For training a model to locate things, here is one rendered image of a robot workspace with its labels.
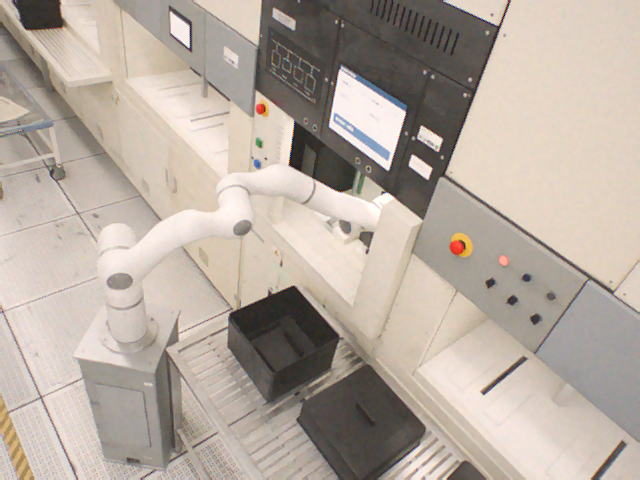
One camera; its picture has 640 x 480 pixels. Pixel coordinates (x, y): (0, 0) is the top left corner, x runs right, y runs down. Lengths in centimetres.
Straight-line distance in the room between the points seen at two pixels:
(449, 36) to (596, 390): 91
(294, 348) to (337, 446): 43
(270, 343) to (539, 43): 127
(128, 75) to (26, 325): 151
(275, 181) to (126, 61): 194
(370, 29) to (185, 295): 200
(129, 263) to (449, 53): 103
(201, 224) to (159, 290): 158
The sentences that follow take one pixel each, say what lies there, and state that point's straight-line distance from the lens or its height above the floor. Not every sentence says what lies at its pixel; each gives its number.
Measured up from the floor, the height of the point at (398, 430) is 86.
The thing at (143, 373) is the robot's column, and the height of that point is 72.
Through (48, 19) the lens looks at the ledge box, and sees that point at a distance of 412.
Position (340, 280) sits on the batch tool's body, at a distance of 199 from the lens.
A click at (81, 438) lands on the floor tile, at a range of 262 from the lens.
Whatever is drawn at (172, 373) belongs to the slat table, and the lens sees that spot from 196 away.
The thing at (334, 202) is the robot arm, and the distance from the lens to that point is 163.
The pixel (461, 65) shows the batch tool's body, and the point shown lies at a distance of 131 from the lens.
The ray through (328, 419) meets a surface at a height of 86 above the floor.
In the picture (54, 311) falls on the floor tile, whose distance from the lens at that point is 308.
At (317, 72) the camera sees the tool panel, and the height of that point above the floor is 161.
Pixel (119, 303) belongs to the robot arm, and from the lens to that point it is 173.
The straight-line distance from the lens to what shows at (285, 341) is 189.
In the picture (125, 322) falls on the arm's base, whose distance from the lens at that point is 180.
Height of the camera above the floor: 227
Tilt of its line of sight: 41 degrees down
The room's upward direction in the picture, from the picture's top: 12 degrees clockwise
